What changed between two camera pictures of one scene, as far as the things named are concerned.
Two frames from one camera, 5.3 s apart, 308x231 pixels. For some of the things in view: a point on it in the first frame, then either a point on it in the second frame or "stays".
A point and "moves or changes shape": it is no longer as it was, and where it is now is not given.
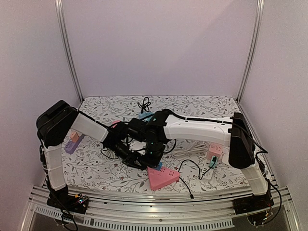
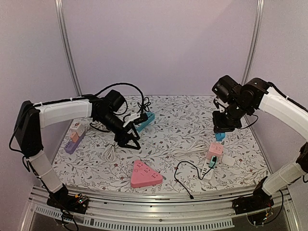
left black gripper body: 129,159 → 119,136
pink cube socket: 214,149 stays
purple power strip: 71,147 stays
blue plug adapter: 159,166 moves or changes shape
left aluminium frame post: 60,17 stays
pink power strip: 159,178 → 143,176
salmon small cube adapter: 74,136 stays
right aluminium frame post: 250,61 stays
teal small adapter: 213,161 stays
